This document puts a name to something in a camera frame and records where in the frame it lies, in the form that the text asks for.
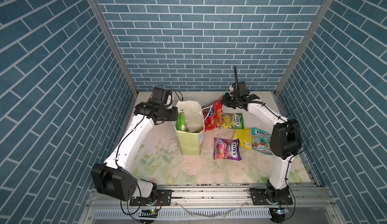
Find bright green snack packet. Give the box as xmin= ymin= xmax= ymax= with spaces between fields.
xmin=175 ymin=110 xmax=189 ymax=132

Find green Fox's spring tea packet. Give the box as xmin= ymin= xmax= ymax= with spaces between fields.
xmin=220 ymin=113 xmax=244 ymax=129

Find floral paper gift bag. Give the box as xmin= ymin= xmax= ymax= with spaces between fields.
xmin=173 ymin=101 xmax=205 ymax=156

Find red snack packet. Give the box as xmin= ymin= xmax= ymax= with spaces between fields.
xmin=202 ymin=96 xmax=223 ymax=131

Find yellow snack packet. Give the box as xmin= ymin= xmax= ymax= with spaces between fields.
xmin=232 ymin=128 xmax=253 ymax=150

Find teal Fox's candy packet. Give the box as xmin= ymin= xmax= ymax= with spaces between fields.
xmin=252 ymin=127 xmax=273 ymax=156

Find purple Fox's candy packet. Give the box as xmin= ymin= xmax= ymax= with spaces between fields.
xmin=213 ymin=138 xmax=242 ymax=161

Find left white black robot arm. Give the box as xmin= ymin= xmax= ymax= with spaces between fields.
xmin=91 ymin=102 xmax=178 ymax=204

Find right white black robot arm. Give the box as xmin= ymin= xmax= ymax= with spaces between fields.
xmin=221 ymin=93 xmax=302 ymax=204

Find left controller board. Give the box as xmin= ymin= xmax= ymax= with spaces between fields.
xmin=138 ymin=209 xmax=159 ymax=224

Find controller board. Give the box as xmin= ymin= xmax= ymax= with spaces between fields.
xmin=269 ymin=208 xmax=286 ymax=224
xmin=138 ymin=209 xmax=159 ymax=224

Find right controller board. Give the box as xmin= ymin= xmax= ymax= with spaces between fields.
xmin=269 ymin=208 xmax=286 ymax=224

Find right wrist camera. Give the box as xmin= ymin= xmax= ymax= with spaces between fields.
xmin=230 ymin=82 xmax=250 ymax=98

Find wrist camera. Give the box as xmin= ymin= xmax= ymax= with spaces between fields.
xmin=148 ymin=87 xmax=173 ymax=107
xmin=230 ymin=82 xmax=250 ymax=98

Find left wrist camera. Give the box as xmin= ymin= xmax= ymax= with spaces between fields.
xmin=148 ymin=87 xmax=173 ymax=107

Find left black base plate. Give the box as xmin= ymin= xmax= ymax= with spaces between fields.
xmin=130 ymin=189 xmax=172 ymax=207

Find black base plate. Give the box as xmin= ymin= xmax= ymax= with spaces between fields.
xmin=130 ymin=189 xmax=172 ymax=207
xmin=248 ymin=188 xmax=293 ymax=206

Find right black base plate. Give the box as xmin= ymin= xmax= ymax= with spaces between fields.
xmin=248 ymin=188 xmax=293 ymax=206

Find aluminium mounting rail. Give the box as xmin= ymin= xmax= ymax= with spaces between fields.
xmin=80 ymin=183 xmax=345 ymax=224

